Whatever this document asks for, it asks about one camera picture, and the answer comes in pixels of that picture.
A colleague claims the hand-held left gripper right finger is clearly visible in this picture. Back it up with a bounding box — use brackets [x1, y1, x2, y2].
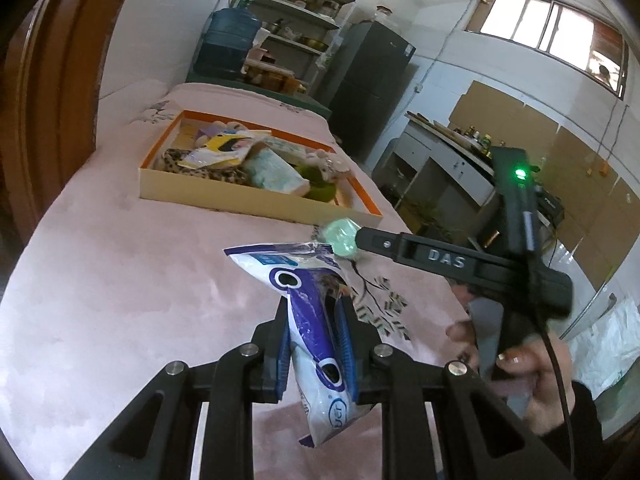
[327, 295, 576, 480]

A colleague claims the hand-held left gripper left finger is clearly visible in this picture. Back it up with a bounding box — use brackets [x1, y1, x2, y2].
[65, 297, 293, 480]

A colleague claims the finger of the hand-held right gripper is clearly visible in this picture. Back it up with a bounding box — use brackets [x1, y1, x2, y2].
[356, 226, 404, 262]

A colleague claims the mint green puff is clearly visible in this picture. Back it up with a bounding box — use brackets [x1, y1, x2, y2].
[322, 217, 362, 258]

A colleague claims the purple white cartoon tissue pack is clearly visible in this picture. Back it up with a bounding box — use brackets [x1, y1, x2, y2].
[223, 241, 373, 448]

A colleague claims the green fuzzy ring scrunchie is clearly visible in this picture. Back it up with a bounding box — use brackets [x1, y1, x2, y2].
[295, 165, 338, 201]

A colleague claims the white plush with silver wrapper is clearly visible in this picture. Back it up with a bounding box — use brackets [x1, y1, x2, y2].
[305, 152, 351, 181]

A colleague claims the orange rimmed cardboard box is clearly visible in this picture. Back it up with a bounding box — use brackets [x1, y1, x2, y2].
[139, 110, 385, 226]

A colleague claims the leopard print scrunchie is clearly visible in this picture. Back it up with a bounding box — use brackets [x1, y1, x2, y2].
[157, 149, 251, 186]

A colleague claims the yellow cartoon face tissue pack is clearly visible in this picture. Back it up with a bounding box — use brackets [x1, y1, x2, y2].
[179, 132, 273, 168]

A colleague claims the white plush lamb toy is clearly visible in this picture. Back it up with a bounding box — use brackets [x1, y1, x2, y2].
[210, 120, 251, 136]

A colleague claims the person's right forearm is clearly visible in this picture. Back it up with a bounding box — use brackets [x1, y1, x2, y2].
[537, 380, 621, 480]

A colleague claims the person's right hand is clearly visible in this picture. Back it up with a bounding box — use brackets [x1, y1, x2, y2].
[446, 320, 577, 436]

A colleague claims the white kitchen counter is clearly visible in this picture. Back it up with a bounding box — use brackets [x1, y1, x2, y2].
[372, 112, 566, 241]

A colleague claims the white plastic bag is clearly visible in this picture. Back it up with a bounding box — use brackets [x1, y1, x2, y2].
[575, 295, 640, 401]

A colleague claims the dark grey fridge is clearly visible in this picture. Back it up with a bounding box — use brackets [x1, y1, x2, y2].
[320, 20, 418, 161]

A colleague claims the green low table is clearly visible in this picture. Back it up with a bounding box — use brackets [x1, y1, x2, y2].
[186, 72, 333, 118]

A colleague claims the green metal shelf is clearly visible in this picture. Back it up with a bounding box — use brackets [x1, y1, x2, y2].
[230, 0, 358, 96]

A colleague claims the blue water jug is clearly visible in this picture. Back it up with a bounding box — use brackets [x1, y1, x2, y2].
[192, 7, 263, 78]

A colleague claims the window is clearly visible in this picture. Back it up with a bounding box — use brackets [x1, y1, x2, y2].
[465, 0, 628, 98]

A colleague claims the black cable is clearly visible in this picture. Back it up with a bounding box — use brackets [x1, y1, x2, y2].
[520, 210, 576, 468]

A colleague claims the cardboard sheet on wall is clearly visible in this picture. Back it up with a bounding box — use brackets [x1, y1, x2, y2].
[447, 80, 640, 306]

